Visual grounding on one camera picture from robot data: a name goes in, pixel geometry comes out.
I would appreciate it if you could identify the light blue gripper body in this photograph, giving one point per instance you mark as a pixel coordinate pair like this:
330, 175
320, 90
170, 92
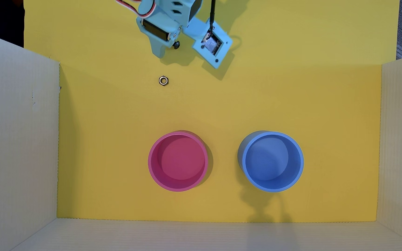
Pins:
158, 34

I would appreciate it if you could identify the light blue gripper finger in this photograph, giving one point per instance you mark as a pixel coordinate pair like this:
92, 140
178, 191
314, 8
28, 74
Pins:
159, 48

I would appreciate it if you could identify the black bolt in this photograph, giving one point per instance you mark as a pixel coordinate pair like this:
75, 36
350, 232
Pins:
176, 44

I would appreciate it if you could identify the beige cardboard box walls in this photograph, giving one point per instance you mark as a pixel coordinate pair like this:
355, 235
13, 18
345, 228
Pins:
12, 139

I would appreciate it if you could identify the silver hex nut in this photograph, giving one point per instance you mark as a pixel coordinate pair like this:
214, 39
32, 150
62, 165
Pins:
163, 81

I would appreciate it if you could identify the yellow table mat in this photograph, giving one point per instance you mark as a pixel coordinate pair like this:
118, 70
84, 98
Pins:
117, 115

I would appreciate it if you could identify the pink round cup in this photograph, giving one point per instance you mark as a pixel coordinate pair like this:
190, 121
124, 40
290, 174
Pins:
178, 162

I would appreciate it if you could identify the blue round cup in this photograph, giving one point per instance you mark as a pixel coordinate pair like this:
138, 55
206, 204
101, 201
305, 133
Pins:
270, 162

